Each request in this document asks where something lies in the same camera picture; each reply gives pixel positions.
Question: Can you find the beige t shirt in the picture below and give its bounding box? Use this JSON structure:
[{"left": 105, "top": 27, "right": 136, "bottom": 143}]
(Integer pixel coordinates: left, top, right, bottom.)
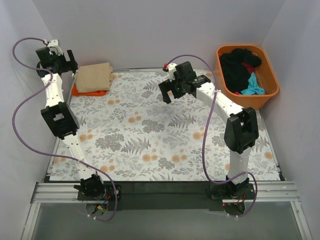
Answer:
[{"left": 75, "top": 62, "right": 114, "bottom": 93}]

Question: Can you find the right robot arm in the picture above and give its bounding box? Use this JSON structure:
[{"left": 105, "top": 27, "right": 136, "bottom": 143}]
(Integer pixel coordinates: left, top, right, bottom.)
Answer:
[{"left": 159, "top": 61, "right": 259, "bottom": 200}]

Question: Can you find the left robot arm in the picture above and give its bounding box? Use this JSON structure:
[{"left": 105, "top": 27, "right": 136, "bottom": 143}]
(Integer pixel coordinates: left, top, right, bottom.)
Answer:
[{"left": 35, "top": 46, "right": 107, "bottom": 200}]

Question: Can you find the folded orange t shirt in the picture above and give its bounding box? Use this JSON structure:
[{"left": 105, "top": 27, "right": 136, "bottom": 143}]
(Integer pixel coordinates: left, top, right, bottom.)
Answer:
[{"left": 71, "top": 84, "right": 107, "bottom": 97}]

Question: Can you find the black t shirt in basket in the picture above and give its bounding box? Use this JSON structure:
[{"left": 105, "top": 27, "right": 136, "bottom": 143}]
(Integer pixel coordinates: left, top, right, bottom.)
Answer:
[{"left": 219, "top": 48, "right": 262, "bottom": 93}]

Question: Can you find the red garment in basket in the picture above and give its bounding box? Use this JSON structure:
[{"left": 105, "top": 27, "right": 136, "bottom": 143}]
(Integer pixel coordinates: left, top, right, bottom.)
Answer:
[{"left": 241, "top": 62, "right": 255, "bottom": 75}]

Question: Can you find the turquoise garment in basket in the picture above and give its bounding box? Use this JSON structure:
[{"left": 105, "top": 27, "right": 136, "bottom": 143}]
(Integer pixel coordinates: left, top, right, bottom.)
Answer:
[{"left": 240, "top": 72, "right": 265, "bottom": 96}]

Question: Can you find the orange plastic basket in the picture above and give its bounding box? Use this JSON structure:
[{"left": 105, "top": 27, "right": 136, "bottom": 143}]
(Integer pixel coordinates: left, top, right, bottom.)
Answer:
[{"left": 214, "top": 44, "right": 280, "bottom": 110}]

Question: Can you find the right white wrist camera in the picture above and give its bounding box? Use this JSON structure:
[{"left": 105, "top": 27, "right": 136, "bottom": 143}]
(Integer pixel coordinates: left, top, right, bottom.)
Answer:
[{"left": 162, "top": 63, "right": 177, "bottom": 82}]

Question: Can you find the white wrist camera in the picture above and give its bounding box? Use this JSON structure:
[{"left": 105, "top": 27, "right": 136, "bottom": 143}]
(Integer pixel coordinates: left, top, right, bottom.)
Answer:
[
  {"left": 42, "top": 39, "right": 63, "bottom": 56},
  {"left": 162, "top": 63, "right": 177, "bottom": 82}
]

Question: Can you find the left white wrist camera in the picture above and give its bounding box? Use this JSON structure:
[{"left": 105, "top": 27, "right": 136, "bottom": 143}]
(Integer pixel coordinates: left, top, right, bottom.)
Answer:
[{"left": 42, "top": 39, "right": 63, "bottom": 56}]

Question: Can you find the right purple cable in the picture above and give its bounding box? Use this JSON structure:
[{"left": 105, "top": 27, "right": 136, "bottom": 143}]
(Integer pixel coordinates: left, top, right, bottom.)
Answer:
[{"left": 162, "top": 54, "right": 258, "bottom": 218}]

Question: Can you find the purple cable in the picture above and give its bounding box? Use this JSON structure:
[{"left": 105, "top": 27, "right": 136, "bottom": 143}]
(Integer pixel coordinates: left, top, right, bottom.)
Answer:
[
  {"left": 162, "top": 54, "right": 258, "bottom": 218},
  {"left": 11, "top": 37, "right": 118, "bottom": 222}
]

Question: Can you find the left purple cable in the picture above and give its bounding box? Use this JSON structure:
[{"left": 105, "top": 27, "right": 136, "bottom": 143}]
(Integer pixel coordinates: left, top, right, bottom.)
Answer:
[{"left": 11, "top": 37, "right": 118, "bottom": 222}]

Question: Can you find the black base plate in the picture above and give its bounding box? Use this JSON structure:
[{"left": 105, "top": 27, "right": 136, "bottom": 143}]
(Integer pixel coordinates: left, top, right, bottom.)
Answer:
[{"left": 73, "top": 181, "right": 255, "bottom": 211}]

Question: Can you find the aluminium mounting rail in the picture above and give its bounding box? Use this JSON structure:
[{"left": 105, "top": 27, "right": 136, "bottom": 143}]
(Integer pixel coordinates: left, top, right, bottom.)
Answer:
[{"left": 22, "top": 181, "right": 312, "bottom": 240}]

